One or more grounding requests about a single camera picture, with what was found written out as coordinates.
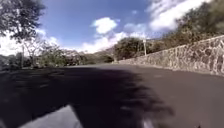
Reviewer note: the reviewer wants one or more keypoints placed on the large bushy tree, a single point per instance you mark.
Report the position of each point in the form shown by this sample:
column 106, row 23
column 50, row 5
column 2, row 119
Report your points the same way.
column 128, row 48

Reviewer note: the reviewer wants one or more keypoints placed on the robot's own part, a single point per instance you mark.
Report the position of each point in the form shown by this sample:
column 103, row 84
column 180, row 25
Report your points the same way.
column 148, row 124

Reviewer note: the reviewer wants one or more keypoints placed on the row of trees and bushes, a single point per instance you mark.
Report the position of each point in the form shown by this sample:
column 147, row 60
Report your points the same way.
column 53, row 58

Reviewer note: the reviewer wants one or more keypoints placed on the pale pole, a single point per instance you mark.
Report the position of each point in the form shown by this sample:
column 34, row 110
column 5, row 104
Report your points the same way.
column 145, row 48

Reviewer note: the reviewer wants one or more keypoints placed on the row of trees behind wall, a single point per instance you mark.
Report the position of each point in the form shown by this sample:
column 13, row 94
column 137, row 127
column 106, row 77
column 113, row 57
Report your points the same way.
column 200, row 23

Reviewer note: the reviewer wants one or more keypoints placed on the rough stone wall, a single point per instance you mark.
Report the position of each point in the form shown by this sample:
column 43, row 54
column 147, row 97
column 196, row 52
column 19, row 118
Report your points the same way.
column 200, row 55

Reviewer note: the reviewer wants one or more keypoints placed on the grey asphalt road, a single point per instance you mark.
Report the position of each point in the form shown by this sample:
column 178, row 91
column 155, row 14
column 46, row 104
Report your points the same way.
column 190, row 93

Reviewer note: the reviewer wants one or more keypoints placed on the tall dark tree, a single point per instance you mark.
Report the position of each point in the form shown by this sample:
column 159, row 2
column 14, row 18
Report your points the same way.
column 20, row 16

